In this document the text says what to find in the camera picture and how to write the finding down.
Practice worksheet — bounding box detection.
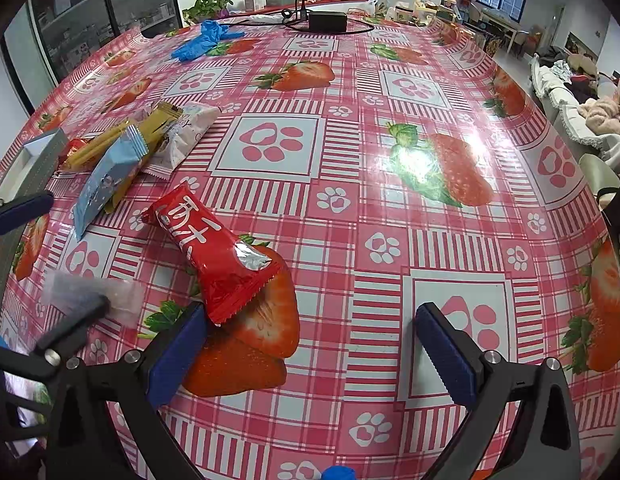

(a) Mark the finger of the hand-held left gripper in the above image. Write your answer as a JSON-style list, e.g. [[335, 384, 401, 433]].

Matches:
[[0, 294, 110, 380], [0, 191, 54, 236]]

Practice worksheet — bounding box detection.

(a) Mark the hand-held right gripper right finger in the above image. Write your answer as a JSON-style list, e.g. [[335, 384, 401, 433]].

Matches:
[[415, 302, 582, 480]]

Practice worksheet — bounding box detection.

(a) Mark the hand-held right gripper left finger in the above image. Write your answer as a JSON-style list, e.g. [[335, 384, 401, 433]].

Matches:
[[47, 302, 211, 480]]

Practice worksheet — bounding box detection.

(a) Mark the grey storage box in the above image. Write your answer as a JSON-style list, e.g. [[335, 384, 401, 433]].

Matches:
[[0, 127, 69, 333]]

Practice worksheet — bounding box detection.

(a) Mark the small red snack packet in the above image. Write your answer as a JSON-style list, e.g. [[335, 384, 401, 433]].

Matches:
[[64, 138, 93, 161]]

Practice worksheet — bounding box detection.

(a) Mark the light blue snack packet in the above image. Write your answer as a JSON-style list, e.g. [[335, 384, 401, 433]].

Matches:
[[72, 127, 149, 242]]

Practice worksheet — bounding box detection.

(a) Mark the yellow snack packet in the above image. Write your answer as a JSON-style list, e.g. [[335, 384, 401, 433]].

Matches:
[[104, 101, 185, 213], [62, 120, 140, 168]]

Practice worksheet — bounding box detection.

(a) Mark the large red snack packet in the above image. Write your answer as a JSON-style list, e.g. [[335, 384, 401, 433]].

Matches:
[[140, 183, 281, 327]]

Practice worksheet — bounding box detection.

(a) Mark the pink strawberry checked tablecloth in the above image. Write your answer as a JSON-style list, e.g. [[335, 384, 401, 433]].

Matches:
[[0, 12, 620, 480]]

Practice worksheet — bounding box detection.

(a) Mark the glass door cabinet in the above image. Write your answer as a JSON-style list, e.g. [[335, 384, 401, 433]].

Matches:
[[30, 0, 183, 83]]

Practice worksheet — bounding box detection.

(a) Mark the beige chair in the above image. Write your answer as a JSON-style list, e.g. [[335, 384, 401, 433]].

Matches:
[[579, 152, 620, 206]]

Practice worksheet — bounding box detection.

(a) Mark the blue rubber glove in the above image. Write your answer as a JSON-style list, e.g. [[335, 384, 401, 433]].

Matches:
[[199, 20, 245, 43], [171, 35, 225, 61]]

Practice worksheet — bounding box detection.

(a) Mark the potted green plant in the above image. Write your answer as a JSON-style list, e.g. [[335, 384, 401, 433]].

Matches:
[[182, 0, 234, 26]]

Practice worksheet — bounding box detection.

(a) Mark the sofa with clothes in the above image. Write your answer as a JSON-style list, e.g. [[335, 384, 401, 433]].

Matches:
[[530, 45, 620, 161]]

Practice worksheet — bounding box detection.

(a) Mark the white side table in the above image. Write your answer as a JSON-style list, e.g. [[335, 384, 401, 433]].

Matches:
[[470, 12, 521, 53]]

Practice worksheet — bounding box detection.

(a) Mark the black power adapter with cables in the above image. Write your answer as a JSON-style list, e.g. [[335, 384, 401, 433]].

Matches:
[[225, 7, 375, 35]]

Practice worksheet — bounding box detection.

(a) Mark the framed wall picture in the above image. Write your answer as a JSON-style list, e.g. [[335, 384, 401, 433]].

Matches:
[[565, 31, 601, 56]]

